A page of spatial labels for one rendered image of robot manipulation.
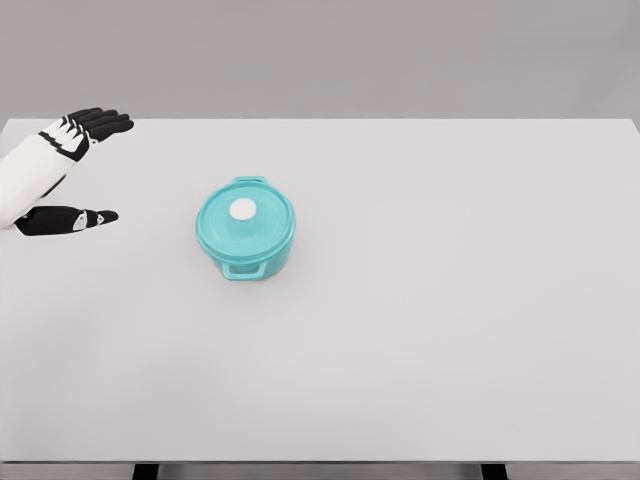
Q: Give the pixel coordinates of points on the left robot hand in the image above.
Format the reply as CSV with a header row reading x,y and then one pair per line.
x,y
30,167

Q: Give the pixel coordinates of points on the teal lid with white knob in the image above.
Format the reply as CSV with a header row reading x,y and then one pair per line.
x,y
243,222

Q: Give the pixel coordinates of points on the teal pot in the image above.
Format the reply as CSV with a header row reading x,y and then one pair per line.
x,y
255,265

